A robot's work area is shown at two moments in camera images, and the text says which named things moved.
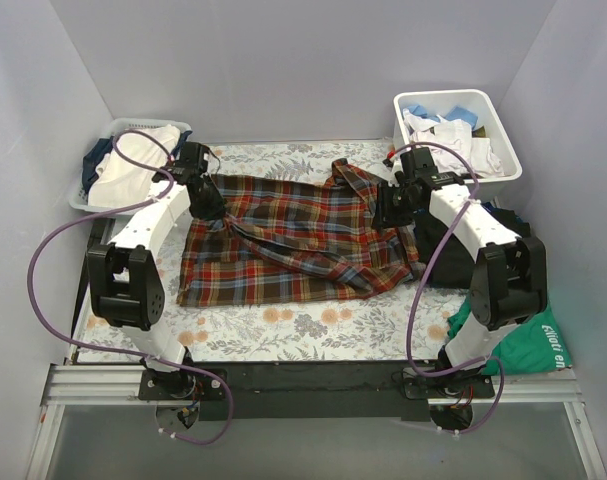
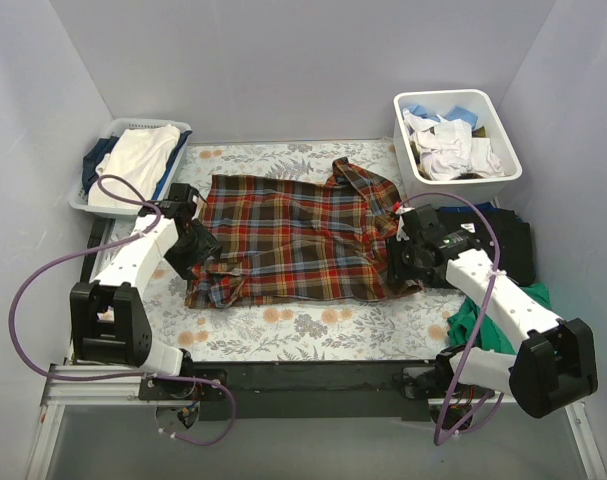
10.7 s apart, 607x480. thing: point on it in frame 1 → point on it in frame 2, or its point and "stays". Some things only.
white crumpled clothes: x=454 y=148 stays
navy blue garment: x=100 y=149 stays
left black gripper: x=206 y=198 → x=199 y=250
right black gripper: x=389 y=209 → x=398 y=257
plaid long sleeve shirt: x=293 y=237 stays
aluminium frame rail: x=119 y=385 stays
